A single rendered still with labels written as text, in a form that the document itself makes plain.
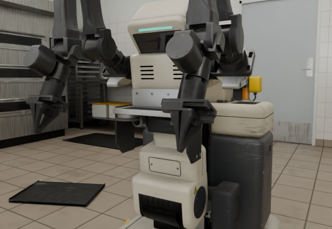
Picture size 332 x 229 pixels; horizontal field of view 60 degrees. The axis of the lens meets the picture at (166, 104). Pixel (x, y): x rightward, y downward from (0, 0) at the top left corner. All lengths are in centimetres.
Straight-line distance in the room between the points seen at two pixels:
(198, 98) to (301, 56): 392
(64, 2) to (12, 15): 356
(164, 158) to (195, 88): 44
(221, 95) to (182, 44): 65
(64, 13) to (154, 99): 37
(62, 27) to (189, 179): 60
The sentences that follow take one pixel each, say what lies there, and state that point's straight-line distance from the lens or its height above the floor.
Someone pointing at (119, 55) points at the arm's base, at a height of 99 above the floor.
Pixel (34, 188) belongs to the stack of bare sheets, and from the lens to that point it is 268.
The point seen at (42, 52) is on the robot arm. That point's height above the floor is 98.
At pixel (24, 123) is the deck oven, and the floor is 29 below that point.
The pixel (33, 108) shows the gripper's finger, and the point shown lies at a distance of 85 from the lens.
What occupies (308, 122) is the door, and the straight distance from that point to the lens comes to 448.
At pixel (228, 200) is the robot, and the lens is 104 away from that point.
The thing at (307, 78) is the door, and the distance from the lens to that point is 444.
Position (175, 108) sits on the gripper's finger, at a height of 85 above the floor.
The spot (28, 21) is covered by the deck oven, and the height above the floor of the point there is 171.
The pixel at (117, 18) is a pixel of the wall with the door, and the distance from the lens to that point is 587.
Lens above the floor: 91
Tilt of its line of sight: 5 degrees down
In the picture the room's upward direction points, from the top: straight up
